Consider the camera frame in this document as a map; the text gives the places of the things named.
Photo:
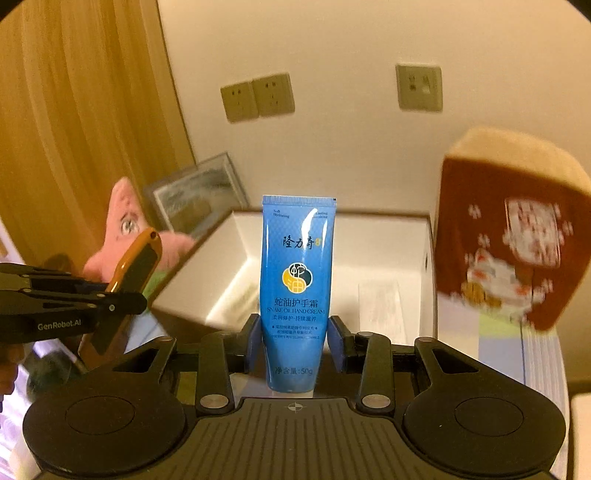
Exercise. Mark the framed landscape picture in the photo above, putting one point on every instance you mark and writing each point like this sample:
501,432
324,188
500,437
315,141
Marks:
198,189

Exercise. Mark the beige wall socket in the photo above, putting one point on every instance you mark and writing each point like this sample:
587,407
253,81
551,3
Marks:
273,96
238,102
419,86

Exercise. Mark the checked tablecloth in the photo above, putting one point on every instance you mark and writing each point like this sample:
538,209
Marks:
508,355

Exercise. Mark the red cat print cushion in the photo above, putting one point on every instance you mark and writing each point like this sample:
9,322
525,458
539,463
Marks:
485,198

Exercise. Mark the brown cardboard box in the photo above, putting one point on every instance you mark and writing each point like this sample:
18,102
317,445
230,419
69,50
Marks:
392,230

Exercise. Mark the pink starfish plush toy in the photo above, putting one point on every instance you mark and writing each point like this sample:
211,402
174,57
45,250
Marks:
124,221

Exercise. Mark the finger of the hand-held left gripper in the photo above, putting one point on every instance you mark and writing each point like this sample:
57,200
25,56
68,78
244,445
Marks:
124,303
60,279

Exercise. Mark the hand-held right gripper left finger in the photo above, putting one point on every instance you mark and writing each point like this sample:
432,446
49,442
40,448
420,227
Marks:
253,339

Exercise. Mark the blue hand cream tube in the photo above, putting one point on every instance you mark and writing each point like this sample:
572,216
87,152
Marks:
298,240

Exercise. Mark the person's left hand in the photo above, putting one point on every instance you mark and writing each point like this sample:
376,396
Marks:
7,374

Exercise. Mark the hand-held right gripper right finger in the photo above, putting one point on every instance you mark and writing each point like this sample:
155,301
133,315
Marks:
336,342

